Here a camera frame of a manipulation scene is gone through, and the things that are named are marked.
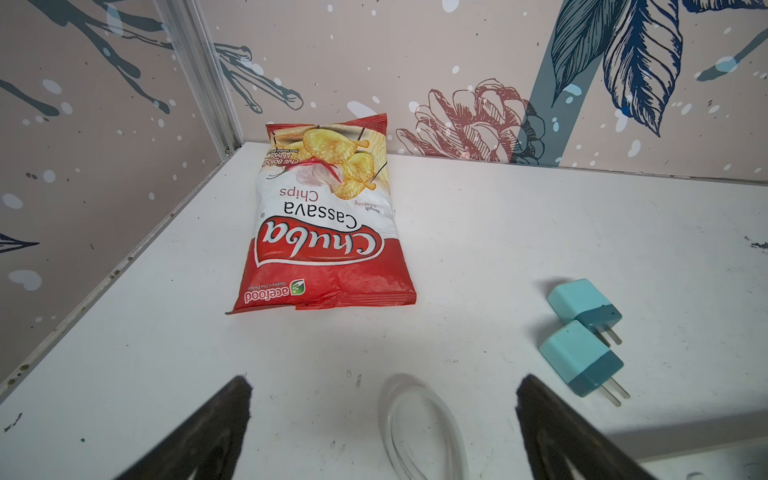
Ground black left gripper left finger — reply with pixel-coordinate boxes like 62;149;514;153
118;376;252;479

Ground white multicolour power strip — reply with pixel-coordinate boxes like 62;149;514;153
640;437;767;479

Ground teal plug adapter near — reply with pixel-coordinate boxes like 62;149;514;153
539;321;631;407

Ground teal plug adapter far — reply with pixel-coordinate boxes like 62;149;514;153
547;279;623;347

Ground white power cable blue cube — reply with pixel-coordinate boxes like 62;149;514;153
377;373;470;479

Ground teal plug adapter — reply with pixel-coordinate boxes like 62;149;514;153
539;321;631;407
547;279;623;347

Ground red white cassava chips bag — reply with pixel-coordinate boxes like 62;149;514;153
232;114;417;313

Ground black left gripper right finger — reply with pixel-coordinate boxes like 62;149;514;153
516;374;652;479

